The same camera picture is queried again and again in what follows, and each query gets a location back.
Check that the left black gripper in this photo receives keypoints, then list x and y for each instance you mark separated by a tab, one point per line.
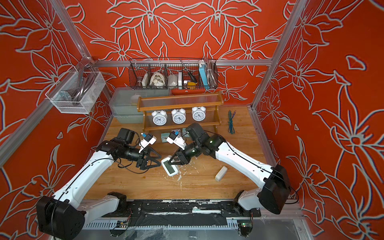
143	163

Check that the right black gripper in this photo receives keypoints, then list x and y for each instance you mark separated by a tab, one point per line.
182	157

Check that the white digital clock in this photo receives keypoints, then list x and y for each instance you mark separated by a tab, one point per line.
171	170

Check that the mint square alarm clock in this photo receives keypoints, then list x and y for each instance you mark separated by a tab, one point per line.
164	137

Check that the white twin-bell clock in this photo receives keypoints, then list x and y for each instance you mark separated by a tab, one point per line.
159	117
199	113
178	116

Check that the white twin-bell clock front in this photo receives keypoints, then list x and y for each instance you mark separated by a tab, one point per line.
159	117

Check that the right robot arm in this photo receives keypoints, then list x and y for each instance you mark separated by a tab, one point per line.
273	183

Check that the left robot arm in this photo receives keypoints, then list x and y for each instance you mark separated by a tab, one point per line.
63	215

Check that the wooden two-tier shelf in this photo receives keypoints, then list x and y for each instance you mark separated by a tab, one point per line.
211	101

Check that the green blue twist ties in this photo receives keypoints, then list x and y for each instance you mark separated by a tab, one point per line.
231	116

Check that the translucent plastic storage box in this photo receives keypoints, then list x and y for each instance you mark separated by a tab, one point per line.
124	101

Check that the white cloth bundle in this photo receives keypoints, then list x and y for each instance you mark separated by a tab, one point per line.
157	80

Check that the light blue box in basket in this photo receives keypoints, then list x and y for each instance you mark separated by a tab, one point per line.
203	73

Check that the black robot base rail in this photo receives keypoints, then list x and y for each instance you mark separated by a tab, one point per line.
178	214

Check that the black handled screwdriver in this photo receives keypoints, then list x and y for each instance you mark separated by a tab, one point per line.
192	77

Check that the black wire wall basket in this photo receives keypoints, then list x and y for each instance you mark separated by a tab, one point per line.
177	78

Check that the white mesh wall basket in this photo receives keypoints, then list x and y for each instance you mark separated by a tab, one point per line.
77	91

